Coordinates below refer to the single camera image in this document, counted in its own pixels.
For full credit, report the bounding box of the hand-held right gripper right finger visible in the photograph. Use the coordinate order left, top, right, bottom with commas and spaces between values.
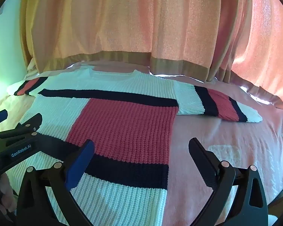
188, 137, 269, 226

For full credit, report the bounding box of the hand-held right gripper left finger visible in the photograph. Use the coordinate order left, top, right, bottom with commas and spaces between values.
15, 139, 96, 226

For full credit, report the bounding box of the white red navy knit sweater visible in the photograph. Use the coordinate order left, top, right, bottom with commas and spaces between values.
6, 67, 263, 226

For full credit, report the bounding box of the person's left hand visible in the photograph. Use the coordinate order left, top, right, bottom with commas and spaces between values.
0, 174, 16, 214

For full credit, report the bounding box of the cream bedsheet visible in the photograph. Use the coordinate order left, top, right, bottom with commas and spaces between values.
0, 94, 38, 132

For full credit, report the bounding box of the pink blanket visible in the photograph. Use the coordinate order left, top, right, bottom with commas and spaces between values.
0, 60, 283, 226

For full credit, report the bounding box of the orange curtain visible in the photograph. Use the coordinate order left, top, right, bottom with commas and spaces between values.
20, 0, 229, 82
210, 0, 283, 113

